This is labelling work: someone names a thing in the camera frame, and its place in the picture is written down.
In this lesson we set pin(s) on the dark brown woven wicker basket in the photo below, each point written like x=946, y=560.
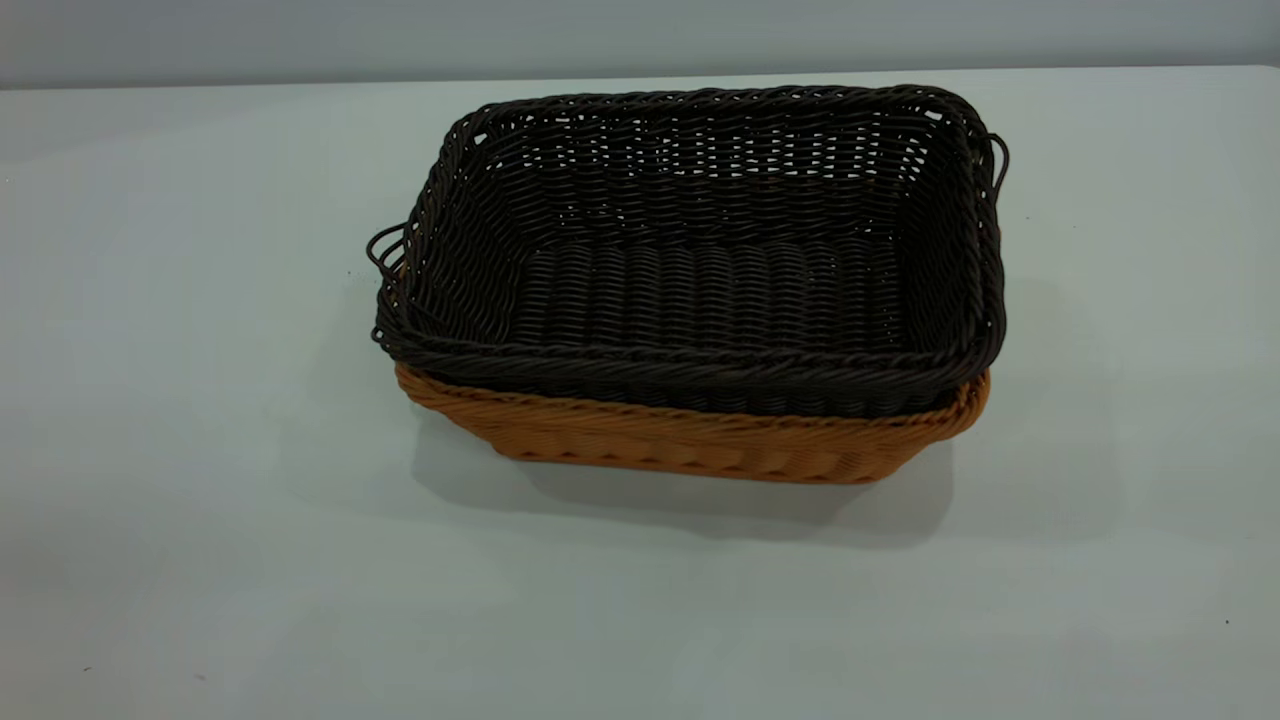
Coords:
x=700, y=290

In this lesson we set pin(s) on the tan woven wicker basket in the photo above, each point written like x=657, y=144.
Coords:
x=700, y=445

